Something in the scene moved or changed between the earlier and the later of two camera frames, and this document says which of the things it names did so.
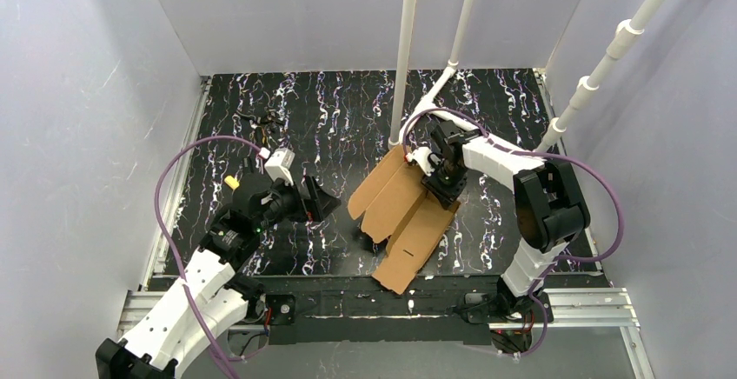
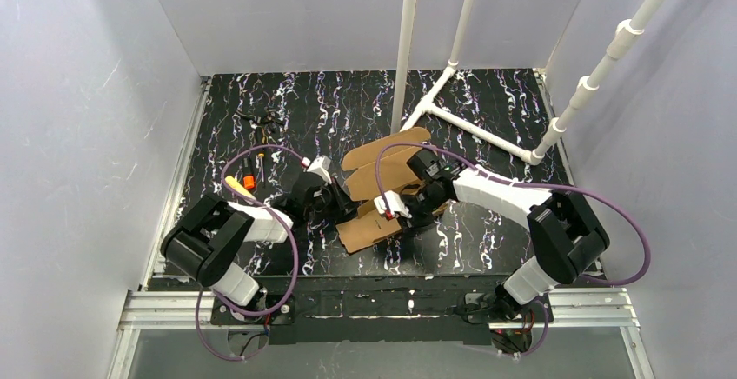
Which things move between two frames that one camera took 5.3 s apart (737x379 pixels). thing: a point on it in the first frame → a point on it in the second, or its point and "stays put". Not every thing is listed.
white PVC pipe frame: x=400 y=128 stays put
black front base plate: x=355 y=311 stays put
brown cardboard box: x=394 y=204 → x=375 y=169
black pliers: x=268 y=120 stays put
